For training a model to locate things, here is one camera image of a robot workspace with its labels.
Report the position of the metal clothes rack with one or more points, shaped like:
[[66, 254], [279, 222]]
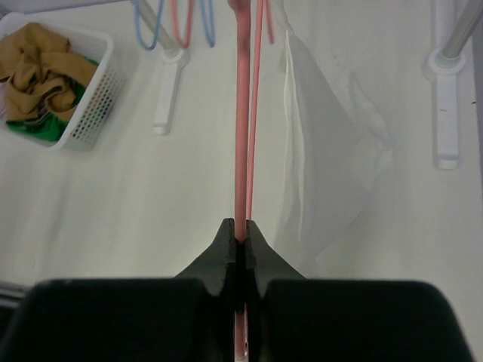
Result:
[[441, 68]]

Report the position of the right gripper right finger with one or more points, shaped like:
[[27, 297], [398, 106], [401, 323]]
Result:
[[293, 318]]

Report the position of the white tank top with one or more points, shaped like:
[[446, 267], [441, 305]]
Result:
[[337, 144]]

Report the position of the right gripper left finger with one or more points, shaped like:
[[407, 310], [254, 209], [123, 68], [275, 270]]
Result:
[[189, 317]]

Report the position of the brown tank top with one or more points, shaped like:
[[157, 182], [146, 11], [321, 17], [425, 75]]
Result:
[[32, 40]]

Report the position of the mauve tank top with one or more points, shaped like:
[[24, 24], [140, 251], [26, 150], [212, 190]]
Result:
[[3, 105]]

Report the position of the green tank top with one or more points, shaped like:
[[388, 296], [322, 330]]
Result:
[[41, 126]]

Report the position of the white plastic basket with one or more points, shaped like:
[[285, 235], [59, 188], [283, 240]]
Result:
[[100, 95]]

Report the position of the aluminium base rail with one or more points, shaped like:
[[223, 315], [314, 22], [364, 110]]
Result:
[[11, 295]]

